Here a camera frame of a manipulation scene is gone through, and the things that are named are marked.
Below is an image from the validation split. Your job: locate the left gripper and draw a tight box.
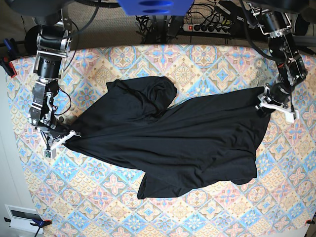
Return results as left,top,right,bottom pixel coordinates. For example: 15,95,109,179
255,82,299,122

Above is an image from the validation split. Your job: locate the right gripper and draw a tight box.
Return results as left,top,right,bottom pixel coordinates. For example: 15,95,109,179
36,123,81,158

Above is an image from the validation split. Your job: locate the black t-shirt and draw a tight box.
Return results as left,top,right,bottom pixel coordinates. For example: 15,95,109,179
65,77,270,199

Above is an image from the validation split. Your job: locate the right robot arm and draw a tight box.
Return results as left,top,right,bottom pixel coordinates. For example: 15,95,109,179
6,0,101,158

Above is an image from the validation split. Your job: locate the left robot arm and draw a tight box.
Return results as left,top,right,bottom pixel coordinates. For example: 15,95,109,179
239,0,309,123

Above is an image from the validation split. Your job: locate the orange black clamp upper left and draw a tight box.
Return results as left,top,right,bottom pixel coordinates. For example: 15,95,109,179
0,57,17,78

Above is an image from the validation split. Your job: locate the orange black clamp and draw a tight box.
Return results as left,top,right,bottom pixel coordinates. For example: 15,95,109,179
4,217,52,228
0,57,17,78

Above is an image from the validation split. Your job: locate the white floor box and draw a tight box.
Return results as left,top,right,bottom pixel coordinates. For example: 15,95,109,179
5,204,41,234

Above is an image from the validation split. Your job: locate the orange black clamp lower left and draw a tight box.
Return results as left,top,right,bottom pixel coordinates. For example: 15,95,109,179
4,217,52,228

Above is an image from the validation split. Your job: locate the blue clamp far left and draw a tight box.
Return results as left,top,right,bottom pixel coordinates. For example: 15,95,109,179
0,38,18,53

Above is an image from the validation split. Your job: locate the black round stool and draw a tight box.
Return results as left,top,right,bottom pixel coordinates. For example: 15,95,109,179
24,25,41,55

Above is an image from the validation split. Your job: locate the white power strip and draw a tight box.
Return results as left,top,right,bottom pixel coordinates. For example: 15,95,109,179
182,23,230,34

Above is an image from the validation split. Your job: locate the orange clamp lower right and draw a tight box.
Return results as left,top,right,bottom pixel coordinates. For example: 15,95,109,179
305,220,316,225

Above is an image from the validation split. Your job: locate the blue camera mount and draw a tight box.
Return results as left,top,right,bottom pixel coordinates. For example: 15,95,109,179
118,0,194,16

